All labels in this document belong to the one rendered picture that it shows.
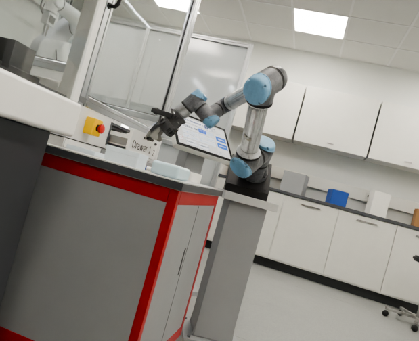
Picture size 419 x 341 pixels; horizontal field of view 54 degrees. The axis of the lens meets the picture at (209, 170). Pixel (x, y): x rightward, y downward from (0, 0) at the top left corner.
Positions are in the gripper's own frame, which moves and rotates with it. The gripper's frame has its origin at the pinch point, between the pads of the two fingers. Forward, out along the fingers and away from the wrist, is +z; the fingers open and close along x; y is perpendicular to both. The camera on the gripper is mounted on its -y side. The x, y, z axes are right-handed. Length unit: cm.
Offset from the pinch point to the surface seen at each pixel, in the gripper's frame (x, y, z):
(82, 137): -35.3, -5.7, 15.3
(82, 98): -42.9, -14.2, 2.8
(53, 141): -47, -7, 22
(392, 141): 326, 79, -165
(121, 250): -71, 50, 15
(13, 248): -84, 31, 37
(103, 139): -17.1, -6.9, 13.5
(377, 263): 291, 170, -56
